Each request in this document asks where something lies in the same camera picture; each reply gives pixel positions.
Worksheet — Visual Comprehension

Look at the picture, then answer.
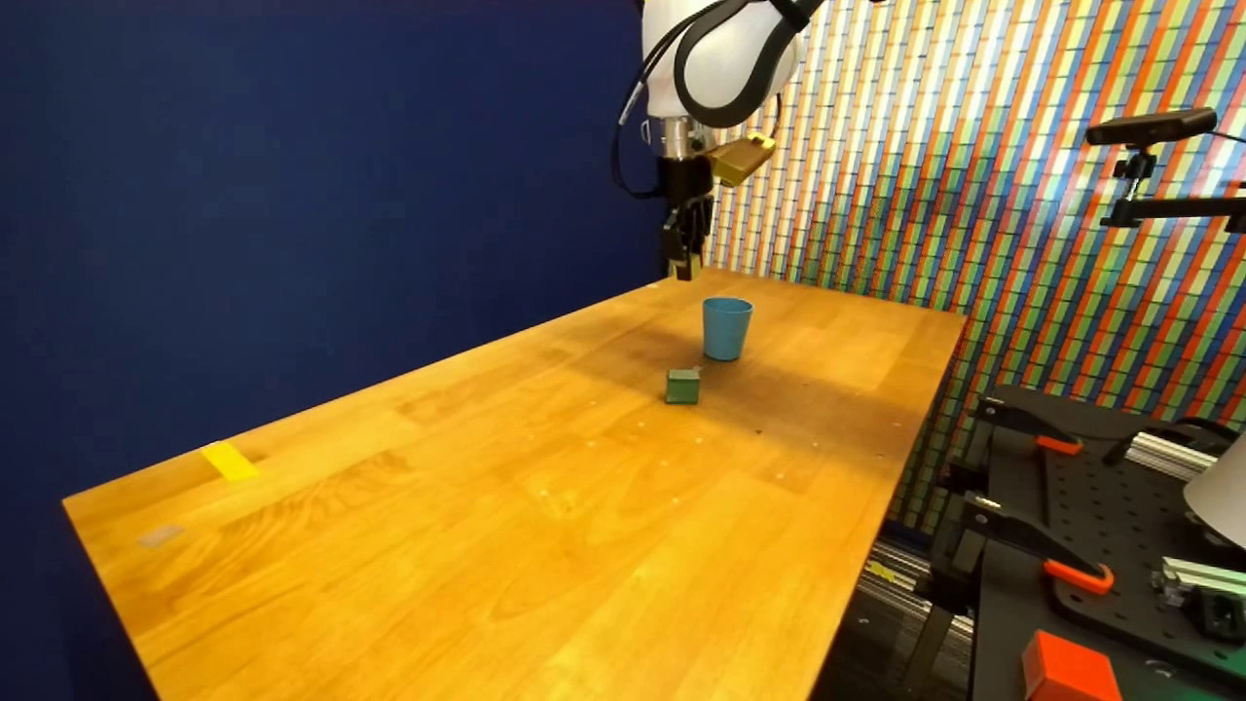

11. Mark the green block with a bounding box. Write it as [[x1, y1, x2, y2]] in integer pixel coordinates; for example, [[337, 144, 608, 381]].
[[662, 362, 710, 410]]

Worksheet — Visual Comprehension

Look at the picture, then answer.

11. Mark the red orange box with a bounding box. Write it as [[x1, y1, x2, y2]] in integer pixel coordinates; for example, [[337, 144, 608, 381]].
[[1017, 627, 1127, 701]]

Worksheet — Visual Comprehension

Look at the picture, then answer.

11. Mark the black clamp orange grip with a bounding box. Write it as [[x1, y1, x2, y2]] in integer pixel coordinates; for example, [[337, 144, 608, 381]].
[[951, 488, 1121, 603], [969, 388, 1091, 466]]

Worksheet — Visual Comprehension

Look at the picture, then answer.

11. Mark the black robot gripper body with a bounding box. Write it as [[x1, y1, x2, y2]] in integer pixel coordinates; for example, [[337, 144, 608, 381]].
[[655, 117, 721, 225]]

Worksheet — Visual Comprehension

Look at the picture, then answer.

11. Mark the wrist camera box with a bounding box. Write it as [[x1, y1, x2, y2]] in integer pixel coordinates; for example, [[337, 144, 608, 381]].
[[703, 127, 781, 190]]

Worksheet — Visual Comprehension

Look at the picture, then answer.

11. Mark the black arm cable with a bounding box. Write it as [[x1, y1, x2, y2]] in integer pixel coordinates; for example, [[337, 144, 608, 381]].
[[611, 0, 830, 201]]

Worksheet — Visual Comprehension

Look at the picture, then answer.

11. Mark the colourful patterned panel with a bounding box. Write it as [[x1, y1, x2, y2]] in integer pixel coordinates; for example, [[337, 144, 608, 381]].
[[695, 0, 1246, 538]]

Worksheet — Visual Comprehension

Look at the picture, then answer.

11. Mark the blue cup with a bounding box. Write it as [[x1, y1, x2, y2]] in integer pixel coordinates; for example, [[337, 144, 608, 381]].
[[700, 292, 760, 365]]

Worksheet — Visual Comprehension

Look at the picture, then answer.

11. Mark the blue fabric backdrop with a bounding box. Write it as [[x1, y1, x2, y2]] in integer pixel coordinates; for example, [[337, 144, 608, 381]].
[[0, 0, 677, 701]]

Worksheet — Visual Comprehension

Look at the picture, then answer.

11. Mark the black camera on stand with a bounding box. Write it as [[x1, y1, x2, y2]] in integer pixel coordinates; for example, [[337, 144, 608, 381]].
[[1081, 105, 1221, 147]]

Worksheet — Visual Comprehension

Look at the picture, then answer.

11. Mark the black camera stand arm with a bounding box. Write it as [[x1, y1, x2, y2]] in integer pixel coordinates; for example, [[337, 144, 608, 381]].
[[1096, 144, 1246, 243]]

